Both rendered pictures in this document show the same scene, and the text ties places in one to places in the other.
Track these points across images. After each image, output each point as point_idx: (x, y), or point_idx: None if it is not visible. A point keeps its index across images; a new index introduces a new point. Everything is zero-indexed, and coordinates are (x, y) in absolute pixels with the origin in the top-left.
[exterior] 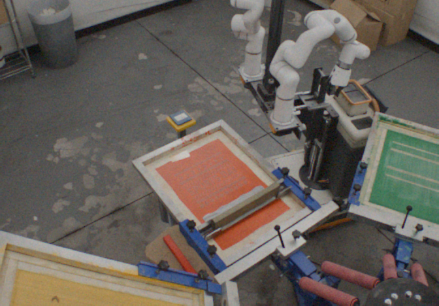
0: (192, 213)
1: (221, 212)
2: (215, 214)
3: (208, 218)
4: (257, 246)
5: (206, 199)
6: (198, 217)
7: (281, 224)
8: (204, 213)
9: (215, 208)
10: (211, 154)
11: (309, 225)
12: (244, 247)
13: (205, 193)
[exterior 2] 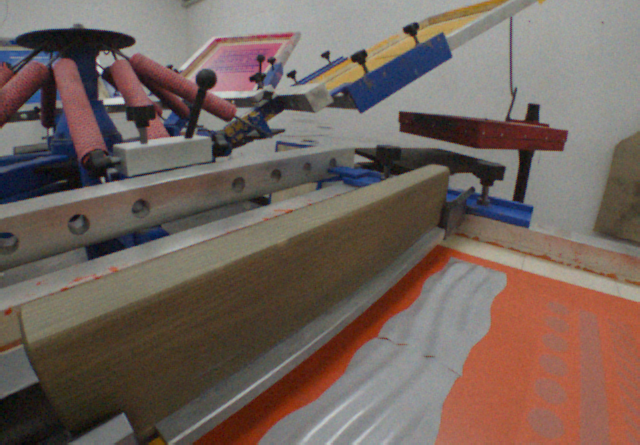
0: (550, 277)
1: (462, 300)
2: (476, 287)
3: (488, 274)
4: (264, 206)
5: (577, 337)
6: (518, 273)
7: (154, 253)
8: (518, 287)
9: (504, 315)
10: None
11: (50, 196)
12: (305, 203)
13: (625, 366)
